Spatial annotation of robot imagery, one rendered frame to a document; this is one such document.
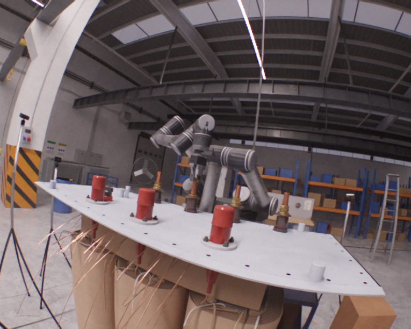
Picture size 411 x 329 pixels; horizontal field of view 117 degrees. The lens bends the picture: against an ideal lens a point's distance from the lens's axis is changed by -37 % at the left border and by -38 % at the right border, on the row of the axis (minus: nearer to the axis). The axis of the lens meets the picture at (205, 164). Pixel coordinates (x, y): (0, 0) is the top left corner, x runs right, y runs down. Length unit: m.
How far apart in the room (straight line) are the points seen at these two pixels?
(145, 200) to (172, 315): 0.57
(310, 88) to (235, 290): 7.12
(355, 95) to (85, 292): 8.03
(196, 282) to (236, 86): 7.34
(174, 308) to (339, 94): 7.44
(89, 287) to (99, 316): 0.23
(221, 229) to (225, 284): 0.27
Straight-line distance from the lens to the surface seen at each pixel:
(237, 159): 1.37
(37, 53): 6.07
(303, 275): 0.58
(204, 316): 0.85
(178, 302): 1.00
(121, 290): 1.07
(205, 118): 1.21
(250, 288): 0.81
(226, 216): 0.64
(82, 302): 1.50
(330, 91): 7.58
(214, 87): 8.07
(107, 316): 1.45
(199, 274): 0.85
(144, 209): 0.81
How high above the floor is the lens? 1.58
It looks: 4 degrees up
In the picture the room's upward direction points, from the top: 9 degrees clockwise
